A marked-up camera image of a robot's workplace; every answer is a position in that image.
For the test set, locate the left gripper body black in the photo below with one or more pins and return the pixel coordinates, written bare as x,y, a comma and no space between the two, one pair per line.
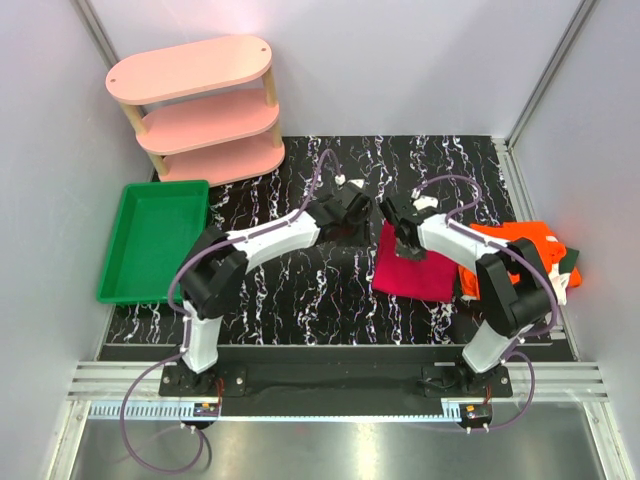
356,228

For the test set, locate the red t-shirt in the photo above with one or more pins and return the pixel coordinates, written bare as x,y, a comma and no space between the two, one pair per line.
431,279

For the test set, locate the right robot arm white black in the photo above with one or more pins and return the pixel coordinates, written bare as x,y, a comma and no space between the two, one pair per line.
515,290

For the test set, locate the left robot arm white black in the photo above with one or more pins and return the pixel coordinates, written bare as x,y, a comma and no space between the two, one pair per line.
211,276

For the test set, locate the orange t-shirt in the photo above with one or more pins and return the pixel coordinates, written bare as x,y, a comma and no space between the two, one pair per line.
534,231

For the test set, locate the dark green t-shirt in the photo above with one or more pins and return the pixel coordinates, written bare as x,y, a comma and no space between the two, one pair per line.
568,263

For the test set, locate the pink three-tier shelf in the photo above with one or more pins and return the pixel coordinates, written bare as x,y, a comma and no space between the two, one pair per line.
206,110

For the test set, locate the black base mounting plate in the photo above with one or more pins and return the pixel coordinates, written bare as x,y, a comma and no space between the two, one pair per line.
335,381

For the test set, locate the green plastic tray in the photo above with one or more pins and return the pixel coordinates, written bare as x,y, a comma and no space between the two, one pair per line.
155,227

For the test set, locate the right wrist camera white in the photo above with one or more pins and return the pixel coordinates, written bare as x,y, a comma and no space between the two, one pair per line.
422,202

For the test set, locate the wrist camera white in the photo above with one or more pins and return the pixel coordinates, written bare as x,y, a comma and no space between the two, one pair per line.
341,181
422,202

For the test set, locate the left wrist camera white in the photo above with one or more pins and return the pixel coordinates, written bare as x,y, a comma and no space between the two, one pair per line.
341,181

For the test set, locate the aluminium frame rail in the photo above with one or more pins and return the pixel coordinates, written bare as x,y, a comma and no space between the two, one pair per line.
561,374

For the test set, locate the white slotted cable duct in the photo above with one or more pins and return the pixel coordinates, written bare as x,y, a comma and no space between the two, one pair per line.
154,410

